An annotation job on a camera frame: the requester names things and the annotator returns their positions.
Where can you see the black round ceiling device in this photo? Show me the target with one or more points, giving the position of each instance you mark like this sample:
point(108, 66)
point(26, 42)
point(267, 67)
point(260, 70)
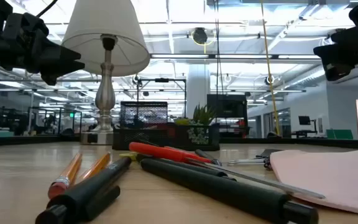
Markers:
point(200, 35)

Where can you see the black pen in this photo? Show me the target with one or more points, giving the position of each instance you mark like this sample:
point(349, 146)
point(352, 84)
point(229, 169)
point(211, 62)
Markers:
point(222, 189)
point(191, 166)
point(89, 189)

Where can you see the green panel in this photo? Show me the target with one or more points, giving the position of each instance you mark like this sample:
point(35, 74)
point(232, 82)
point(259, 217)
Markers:
point(340, 134)

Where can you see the small monitor on stand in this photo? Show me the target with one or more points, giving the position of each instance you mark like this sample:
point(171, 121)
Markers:
point(304, 120)

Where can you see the orange pencil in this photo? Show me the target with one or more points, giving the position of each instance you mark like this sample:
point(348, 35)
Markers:
point(96, 166)
point(68, 172)

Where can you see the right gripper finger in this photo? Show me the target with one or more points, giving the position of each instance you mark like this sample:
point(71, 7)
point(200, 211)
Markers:
point(337, 71)
point(343, 46)

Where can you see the black mesh desk organizer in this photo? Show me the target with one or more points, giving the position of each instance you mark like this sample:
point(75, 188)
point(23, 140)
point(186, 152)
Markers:
point(143, 137)

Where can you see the pink sticky note pad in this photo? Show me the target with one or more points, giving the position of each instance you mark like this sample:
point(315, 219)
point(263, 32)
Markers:
point(328, 180)

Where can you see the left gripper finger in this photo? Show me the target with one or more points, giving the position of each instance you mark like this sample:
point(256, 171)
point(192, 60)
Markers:
point(61, 69)
point(57, 53)

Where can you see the small green succulent plant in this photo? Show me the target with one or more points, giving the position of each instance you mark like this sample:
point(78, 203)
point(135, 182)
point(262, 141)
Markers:
point(202, 115)

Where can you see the background robot workstation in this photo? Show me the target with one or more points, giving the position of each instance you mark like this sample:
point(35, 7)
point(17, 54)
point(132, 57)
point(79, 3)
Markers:
point(11, 121)

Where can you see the black background gantry frame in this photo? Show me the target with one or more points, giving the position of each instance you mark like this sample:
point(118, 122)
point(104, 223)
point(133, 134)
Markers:
point(162, 80)

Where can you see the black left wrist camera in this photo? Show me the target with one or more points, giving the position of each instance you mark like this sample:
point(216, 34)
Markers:
point(23, 23)

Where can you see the white shade silver table lamp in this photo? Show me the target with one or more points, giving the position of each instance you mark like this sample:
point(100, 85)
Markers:
point(104, 31)

